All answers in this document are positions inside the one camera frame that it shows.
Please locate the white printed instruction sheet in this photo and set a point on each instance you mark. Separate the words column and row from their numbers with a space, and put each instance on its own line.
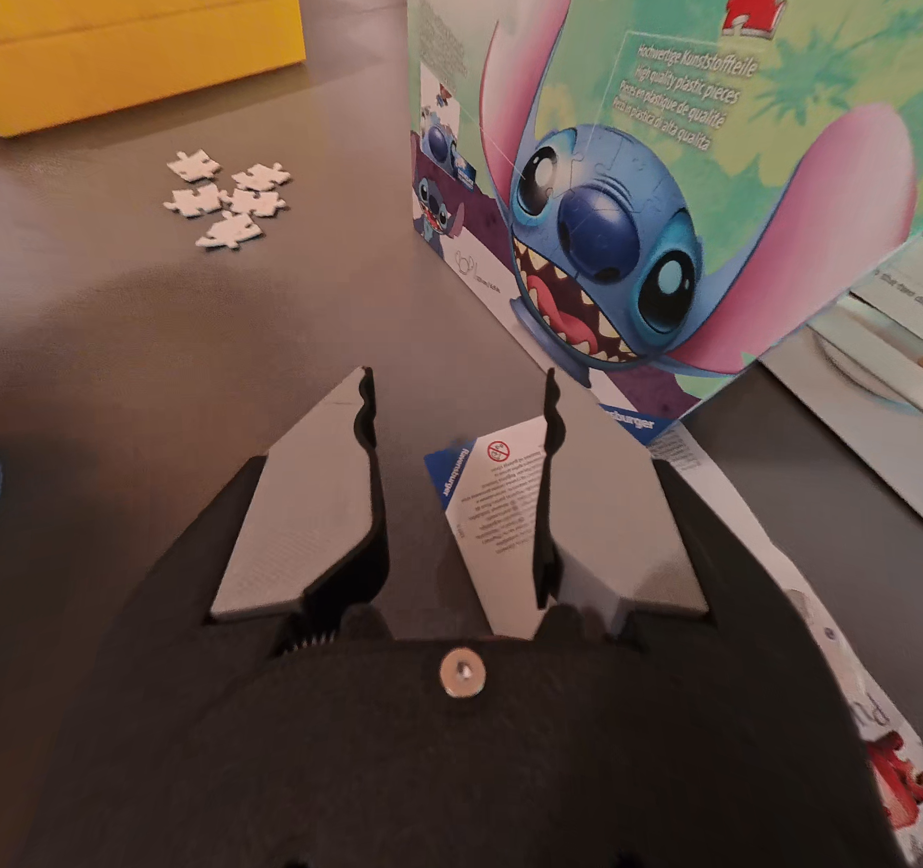
column 894, row 291

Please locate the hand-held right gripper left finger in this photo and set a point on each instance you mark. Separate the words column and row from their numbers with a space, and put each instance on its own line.
column 303, row 522

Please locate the white instruction leaflet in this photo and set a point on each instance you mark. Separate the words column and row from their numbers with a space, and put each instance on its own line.
column 497, row 507

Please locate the white puzzle piece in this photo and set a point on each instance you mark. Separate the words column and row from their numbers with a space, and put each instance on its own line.
column 261, row 177
column 252, row 202
column 229, row 231
column 195, row 199
column 193, row 165

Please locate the yellow plastic bin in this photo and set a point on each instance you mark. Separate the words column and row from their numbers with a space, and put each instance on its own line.
column 144, row 39

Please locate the white plastic tray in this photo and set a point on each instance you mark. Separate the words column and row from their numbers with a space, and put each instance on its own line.
column 865, row 435

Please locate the cartoon printed puzzle box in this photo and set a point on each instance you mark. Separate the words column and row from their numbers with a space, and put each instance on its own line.
column 793, row 125

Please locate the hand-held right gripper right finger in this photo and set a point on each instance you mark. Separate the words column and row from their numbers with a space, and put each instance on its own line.
column 620, row 536

